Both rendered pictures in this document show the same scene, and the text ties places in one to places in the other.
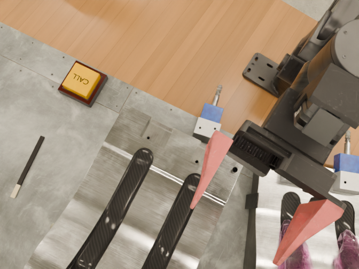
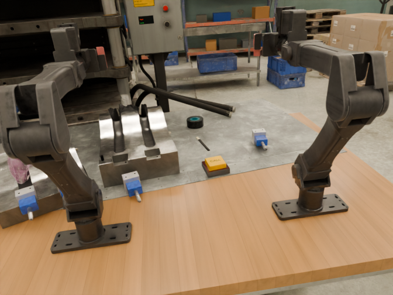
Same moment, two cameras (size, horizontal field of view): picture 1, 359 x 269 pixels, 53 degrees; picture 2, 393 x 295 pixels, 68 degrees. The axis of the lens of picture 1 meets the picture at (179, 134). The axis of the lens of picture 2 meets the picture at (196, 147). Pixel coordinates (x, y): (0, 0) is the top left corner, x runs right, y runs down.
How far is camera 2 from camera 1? 1.07 m
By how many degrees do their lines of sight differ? 76
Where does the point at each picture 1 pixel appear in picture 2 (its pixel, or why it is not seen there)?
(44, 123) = (214, 153)
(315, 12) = not seen: outside the picture
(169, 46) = (193, 208)
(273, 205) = not seen: hidden behind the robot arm
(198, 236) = (106, 144)
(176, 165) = (133, 150)
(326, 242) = (37, 171)
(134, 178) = (148, 142)
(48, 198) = (183, 143)
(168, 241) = (118, 139)
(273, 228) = not seen: hidden behind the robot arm
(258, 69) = (120, 230)
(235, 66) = (139, 226)
